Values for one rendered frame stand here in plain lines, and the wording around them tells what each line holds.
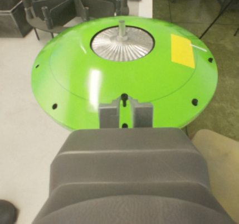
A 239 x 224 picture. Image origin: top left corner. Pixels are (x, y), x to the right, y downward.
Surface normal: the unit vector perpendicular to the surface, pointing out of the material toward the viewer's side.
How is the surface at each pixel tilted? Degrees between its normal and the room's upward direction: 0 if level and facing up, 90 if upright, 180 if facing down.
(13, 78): 0
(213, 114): 0
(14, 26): 93
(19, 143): 0
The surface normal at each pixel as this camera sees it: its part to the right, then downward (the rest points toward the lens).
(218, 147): -0.04, -0.62
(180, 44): 0.22, -0.60
